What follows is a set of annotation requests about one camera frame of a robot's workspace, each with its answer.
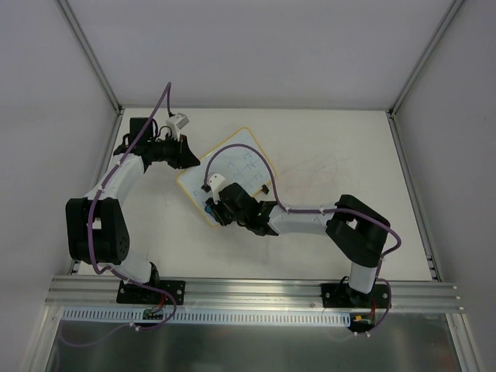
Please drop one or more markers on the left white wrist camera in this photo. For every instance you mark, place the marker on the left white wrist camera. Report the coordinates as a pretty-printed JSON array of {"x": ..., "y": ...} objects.
[{"x": 176, "y": 123}]

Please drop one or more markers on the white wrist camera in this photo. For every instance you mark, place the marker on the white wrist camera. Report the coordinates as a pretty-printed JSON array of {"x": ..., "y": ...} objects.
[
  {"x": 176, "y": 123},
  {"x": 214, "y": 184}
]

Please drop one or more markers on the aluminium mounting rail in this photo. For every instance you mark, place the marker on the aluminium mounting rail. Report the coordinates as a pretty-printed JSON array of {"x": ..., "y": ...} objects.
[{"x": 246, "y": 294}]

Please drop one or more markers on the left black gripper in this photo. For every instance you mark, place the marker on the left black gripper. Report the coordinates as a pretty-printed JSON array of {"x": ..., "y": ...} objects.
[{"x": 179, "y": 151}]

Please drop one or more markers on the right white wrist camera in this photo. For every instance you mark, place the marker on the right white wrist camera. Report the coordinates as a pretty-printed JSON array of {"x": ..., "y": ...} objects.
[{"x": 214, "y": 184}]

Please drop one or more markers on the aluminium frame post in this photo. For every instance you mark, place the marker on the aluminium frame post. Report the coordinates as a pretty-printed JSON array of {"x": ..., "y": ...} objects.
[
  {"x": 82, "y": 40},
  {"x": 429, "y": 49}
]

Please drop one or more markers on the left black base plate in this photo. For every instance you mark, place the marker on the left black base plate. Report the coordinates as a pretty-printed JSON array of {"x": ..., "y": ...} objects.
[{"x": 131, "y": 294}]

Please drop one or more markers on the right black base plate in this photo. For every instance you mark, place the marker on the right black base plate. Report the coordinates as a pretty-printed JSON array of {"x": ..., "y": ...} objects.
[{"x": 341, "y": 295}]

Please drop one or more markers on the right aluminium frame post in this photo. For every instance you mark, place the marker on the right aluminium frame post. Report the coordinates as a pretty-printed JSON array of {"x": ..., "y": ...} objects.
[{"x": 429, "y": 49}]

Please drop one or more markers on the white slotted cable duct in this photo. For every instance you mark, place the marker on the white slotted cable duct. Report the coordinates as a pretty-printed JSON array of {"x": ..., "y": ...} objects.
[{"x": 209, "y": 317}]

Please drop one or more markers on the left aluminium frame post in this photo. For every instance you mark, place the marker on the left aluminium frame post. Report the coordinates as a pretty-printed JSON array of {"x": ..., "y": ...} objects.
[{"x": 82, "y": 40}]

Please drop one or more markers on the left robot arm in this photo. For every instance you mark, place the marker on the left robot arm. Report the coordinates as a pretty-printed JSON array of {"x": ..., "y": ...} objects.
[{"x": 96, "y": 228}]

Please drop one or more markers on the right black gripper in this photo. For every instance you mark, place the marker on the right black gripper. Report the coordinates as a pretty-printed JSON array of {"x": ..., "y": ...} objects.
[{"x": 218, "y": 211}]

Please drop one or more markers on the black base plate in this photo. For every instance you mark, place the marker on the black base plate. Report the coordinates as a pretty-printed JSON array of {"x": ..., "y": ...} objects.
[
  {"x": 131, "y": 294},
  {"x": 341, "y": 295}
]

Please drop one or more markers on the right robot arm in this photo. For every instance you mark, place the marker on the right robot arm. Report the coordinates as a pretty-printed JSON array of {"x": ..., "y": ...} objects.
[{"x": 357, "y": 230}]

